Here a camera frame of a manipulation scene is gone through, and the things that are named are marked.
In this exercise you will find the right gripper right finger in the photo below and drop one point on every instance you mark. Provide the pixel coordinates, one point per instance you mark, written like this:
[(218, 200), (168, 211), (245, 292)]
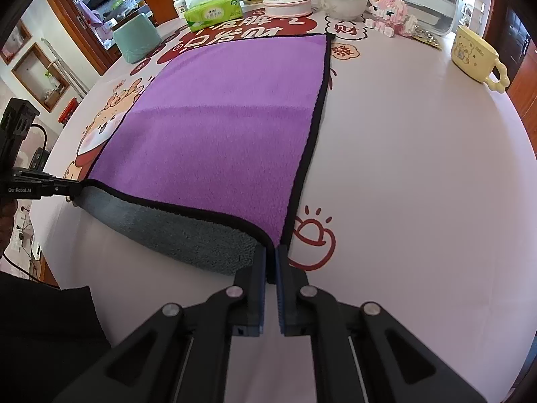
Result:
[(298, 301)]

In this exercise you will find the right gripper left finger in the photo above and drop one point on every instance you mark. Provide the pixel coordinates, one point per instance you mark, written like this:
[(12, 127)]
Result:
[(249, 289)]

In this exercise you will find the purple grey microfiber towel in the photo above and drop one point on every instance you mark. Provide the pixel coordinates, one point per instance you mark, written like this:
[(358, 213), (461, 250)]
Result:
[(210, 163)]

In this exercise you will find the teal ceramic canister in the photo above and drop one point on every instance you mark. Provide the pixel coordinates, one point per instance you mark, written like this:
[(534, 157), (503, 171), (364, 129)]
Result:
[(136, 38)]

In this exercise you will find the white pill bottle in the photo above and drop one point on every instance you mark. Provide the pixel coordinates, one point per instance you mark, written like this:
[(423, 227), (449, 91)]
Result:
[(180, 7)]

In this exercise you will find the green tissue pack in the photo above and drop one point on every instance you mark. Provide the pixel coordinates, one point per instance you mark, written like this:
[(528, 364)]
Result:
[(212, 12)]

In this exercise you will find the white ceramic bowl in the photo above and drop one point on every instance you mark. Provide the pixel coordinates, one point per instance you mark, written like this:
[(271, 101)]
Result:
[(346, 10)]

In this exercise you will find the pink block figurine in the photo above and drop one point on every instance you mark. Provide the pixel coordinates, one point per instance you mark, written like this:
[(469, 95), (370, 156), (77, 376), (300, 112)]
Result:
[(391, 17)]

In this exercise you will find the small patterned packet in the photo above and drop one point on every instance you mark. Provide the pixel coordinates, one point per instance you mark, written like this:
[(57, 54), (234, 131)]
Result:
[(426, 37)]

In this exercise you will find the yellow bubble-handle mug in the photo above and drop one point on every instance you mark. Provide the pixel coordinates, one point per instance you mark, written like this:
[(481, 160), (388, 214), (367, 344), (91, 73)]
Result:
[(479, 60)]

